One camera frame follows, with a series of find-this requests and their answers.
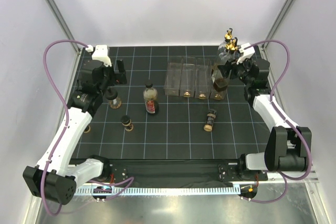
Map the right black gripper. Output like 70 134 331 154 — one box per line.
218 54 254 86

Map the tall clear liquid bottle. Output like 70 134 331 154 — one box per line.
215 39 231 65

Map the short bottle brown sauce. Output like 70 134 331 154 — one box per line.
224 28 233 44

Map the tall bottle dark sauce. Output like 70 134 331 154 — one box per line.
212 37 238 92

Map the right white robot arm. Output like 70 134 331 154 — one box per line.
218 59 312 180

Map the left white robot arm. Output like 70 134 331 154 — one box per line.
23 60 127 205

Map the glass jar black lid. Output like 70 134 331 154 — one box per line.
105 87 122 109

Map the clear acrylic organizer rack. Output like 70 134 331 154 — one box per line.
164 56 227 100

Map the red label soy bottle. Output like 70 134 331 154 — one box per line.
143 80 159 115

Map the lying small spice bottle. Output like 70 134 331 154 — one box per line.
203 109 217 132

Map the small upright spice bottle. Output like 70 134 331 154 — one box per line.
120 115 134 132

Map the small spice bottle left edge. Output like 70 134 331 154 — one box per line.
83 125 91 133

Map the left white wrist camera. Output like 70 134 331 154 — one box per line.
85 45 112 67

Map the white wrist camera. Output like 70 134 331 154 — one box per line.
236 43 255 65
85 45 112 67

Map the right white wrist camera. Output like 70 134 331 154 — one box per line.
236 43 255 65

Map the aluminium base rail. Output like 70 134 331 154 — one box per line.
31 161 320 187

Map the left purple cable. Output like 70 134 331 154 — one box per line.
40 39 136 216

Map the purple cable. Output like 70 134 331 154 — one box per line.
240 39 313 204
40 39 136 216

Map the white slotted cable duct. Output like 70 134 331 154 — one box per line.
74 184 241 196

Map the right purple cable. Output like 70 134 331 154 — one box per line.
240 39 313 204

